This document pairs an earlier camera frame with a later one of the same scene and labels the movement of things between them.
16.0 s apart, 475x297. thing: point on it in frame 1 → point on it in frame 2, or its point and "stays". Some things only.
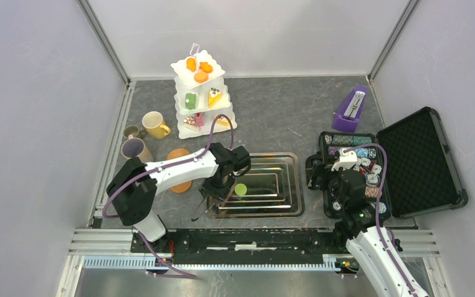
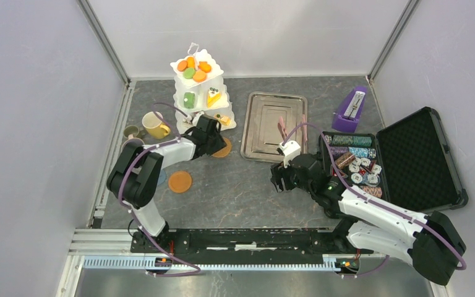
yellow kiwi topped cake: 214,96 stays
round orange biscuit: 200,77 stays
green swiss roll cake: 190,101 stays
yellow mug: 154,124 stays
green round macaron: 240,189 → 189,73
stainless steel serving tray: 275,187 → 261,133
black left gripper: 219,193 → 220,143
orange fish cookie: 206,67 stays
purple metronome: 347,118 stays
